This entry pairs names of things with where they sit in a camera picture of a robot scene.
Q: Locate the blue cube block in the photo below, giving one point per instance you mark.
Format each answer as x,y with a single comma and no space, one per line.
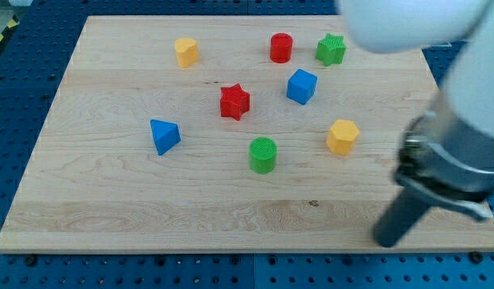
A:
301,86

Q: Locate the red star block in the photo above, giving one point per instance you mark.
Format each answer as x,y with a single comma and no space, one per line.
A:
234,102

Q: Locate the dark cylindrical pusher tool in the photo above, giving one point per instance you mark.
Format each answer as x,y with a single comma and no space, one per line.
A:
402,214

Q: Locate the wooden board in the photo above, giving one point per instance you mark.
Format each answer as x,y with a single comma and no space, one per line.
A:
95,184

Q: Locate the yellow hexagon block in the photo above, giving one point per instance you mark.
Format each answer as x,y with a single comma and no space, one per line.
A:
342,137

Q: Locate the yellow heart block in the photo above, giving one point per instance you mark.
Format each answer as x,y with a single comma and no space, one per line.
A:
186,50

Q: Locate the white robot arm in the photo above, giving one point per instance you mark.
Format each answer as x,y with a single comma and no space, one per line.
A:
447,154

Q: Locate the green cylinder block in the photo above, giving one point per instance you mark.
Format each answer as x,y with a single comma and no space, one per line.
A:
262,155

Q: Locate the red cylinder block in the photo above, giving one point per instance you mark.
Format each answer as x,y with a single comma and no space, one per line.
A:
281,48

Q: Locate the green star block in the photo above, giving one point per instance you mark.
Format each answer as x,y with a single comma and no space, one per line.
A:
331,50

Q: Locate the blue triangle block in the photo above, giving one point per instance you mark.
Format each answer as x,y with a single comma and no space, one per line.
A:
165,135

